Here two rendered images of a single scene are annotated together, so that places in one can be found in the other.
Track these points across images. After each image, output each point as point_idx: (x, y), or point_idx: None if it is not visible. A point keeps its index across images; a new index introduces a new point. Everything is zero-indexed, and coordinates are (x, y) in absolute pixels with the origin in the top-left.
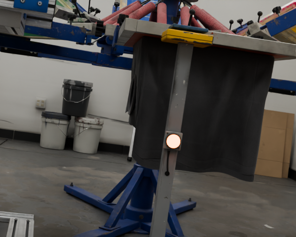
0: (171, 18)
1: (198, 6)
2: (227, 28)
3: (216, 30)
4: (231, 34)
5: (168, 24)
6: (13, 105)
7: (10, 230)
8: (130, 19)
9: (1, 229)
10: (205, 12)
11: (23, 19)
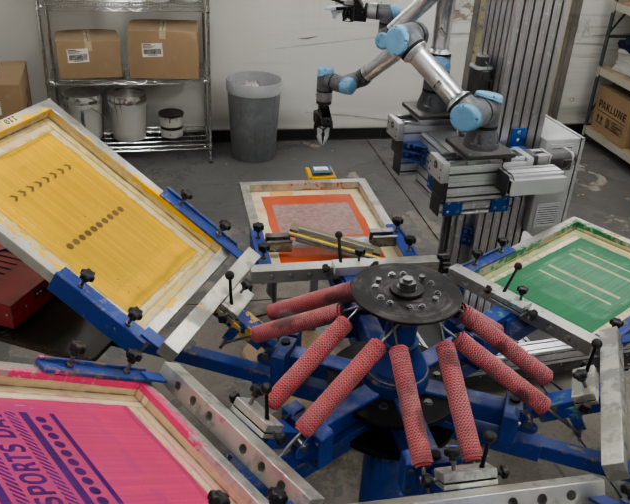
0: (365, 251)
1: (344, 283)
2: (282, 318)
3: (303, 228)
4: (293, 180)
5: (336, 179)
6: None
7: (417, 334)
8: (361, 178)
9: (428, 344)
10: (328, 287)
11: (431, 191)
